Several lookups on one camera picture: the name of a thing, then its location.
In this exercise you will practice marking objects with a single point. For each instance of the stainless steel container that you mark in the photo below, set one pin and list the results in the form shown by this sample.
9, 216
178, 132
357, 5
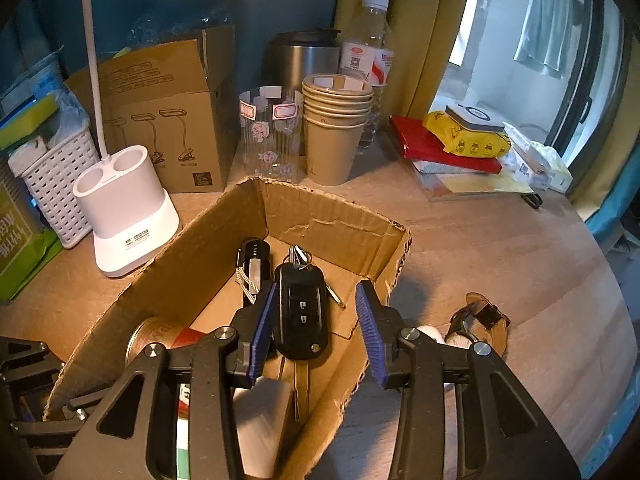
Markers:
300, 62

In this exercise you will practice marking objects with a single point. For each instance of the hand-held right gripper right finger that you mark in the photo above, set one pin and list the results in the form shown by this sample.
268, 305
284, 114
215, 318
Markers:
375, 335

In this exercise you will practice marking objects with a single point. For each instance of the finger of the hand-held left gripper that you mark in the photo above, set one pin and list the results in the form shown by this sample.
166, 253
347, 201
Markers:
25, 360
50, 425

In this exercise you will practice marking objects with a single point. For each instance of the teal curtain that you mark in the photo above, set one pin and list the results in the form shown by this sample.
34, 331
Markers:
612, 220

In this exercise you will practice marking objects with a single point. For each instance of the black car key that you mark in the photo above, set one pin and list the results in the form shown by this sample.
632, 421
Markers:
300, 310

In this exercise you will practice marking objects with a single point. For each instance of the blue white plastic packet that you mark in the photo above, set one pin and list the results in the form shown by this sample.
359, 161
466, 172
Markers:
45, 85

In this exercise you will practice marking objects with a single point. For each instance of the yellow green sponge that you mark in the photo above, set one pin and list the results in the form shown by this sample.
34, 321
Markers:
30, 117

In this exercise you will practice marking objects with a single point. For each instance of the white square charging pad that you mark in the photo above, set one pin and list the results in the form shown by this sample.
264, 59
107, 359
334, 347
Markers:
475, 116

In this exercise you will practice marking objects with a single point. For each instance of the clear glass with stickers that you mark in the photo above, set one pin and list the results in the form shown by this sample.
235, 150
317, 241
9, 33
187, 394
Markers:
270, 135

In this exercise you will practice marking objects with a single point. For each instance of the stack of paper cups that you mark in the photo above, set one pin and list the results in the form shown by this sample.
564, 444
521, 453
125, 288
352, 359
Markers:
332, 135

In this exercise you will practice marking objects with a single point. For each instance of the yellow wipes packet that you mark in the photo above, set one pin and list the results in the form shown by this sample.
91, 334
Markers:
470, 142

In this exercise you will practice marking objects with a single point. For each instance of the white power adapter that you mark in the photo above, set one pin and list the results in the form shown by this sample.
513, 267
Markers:
265, 425

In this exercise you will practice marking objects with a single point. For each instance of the brown lamp carton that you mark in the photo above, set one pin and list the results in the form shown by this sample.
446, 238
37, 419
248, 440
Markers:
170, 110

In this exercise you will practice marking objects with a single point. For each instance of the hanging grey garment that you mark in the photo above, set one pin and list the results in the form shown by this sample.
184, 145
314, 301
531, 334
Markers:
550, 30

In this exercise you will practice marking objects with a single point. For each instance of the white desk lamp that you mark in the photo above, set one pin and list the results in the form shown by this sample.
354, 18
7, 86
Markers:
127, 220

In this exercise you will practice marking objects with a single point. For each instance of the green printed box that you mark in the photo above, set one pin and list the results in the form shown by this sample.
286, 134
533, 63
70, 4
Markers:
20, 240

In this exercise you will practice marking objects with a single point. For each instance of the black sliding door frame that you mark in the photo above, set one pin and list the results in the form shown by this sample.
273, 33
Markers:
595, 75

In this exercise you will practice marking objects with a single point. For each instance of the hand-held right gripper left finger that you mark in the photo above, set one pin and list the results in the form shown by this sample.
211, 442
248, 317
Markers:
262, 335

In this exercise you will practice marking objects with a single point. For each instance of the cardboard box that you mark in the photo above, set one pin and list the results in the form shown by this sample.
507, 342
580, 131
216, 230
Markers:
340, 230

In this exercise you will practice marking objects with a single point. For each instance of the black scissors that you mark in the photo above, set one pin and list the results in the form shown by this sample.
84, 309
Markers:
532, 201

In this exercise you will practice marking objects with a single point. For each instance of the white plastic basket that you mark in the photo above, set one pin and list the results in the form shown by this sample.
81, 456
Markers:
62, 185

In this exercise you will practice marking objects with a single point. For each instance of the gold tin can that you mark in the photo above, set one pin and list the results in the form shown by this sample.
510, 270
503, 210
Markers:
160, 335

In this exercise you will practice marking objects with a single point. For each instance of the white tissue packs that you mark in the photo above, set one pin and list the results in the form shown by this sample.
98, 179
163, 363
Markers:
540, 160

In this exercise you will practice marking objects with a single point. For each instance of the white earbud case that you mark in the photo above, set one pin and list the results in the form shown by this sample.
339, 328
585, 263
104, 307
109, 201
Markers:
431, 334

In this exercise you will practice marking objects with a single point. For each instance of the yellow curtain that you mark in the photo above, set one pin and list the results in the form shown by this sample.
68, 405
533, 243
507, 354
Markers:
425, 35

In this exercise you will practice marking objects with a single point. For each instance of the red book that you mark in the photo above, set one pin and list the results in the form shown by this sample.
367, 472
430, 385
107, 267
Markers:
425, 147

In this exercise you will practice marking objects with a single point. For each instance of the clear plastic water bottle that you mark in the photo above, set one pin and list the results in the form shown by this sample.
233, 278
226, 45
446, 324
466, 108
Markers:
367, 45

